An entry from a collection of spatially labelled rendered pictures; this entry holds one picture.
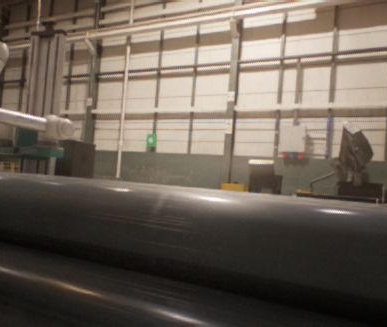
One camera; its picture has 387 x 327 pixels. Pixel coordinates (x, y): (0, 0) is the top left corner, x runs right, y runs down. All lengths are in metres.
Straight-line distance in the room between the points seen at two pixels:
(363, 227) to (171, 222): 0.27
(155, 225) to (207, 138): 10.60
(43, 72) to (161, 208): 2.79
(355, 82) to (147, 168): 7.36
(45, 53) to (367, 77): 9.15
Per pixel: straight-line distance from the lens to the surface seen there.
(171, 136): 11.68
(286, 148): 10.01
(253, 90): 10.99
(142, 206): 0.54
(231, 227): 0.47
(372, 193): 5.63
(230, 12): 11.49
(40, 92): 3.19
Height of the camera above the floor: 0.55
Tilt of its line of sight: 2 degrees up
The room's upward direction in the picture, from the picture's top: 4 degrees clockwise
